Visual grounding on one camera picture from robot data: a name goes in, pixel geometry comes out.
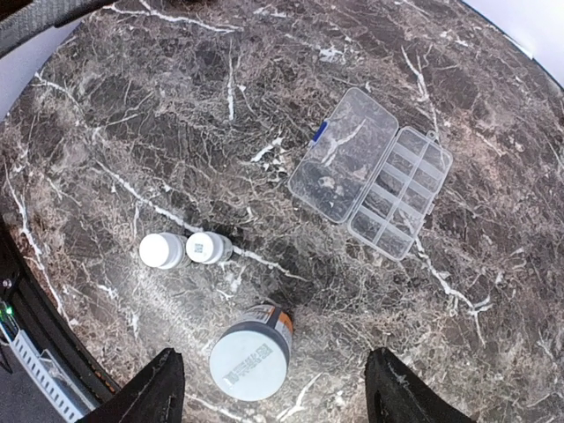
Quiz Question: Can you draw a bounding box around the white pill bottle rear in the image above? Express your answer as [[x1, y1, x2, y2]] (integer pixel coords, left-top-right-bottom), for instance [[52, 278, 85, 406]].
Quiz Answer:
[[186, 232, 234, 264]]

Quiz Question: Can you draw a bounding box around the white pill bottle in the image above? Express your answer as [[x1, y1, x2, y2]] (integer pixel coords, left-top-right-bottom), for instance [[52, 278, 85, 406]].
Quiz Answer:
[[138, 233, 190, 270], [186, 232, 234, 264]]

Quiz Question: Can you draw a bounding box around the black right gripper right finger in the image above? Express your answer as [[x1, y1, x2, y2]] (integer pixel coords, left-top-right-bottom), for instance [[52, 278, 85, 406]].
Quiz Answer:
[[365, 347, 471, 423]]

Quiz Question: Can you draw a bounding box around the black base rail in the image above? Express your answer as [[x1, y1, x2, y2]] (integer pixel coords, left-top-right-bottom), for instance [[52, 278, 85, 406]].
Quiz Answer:
[[1, 223, 120, 404]]

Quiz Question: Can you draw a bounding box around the orange pill bottle grey cap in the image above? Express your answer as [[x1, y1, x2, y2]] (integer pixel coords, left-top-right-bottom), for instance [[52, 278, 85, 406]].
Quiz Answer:
[[209, 303, 293, 402]]

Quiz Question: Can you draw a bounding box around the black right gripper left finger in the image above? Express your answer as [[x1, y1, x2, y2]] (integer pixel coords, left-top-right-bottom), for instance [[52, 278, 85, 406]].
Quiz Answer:
[[81, 348, 184, 423]]

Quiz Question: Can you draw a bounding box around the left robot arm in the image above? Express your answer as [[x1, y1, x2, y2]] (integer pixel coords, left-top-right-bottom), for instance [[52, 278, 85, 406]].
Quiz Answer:
[[1, 0, 112, 57]]

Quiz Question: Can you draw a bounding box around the clear plastic pill organizer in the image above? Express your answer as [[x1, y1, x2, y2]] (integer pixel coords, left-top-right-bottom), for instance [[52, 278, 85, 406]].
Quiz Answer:
[[288, 87, 453, 262]]

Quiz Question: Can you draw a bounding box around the white slotted cable duct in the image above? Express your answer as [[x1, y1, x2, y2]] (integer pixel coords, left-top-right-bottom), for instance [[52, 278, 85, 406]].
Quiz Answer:
[[9, 330, 85, 422]]

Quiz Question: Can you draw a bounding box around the white pill bottle front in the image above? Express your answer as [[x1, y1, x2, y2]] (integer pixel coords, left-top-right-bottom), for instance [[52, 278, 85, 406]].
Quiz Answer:
[[138, 233, 190, 270]]

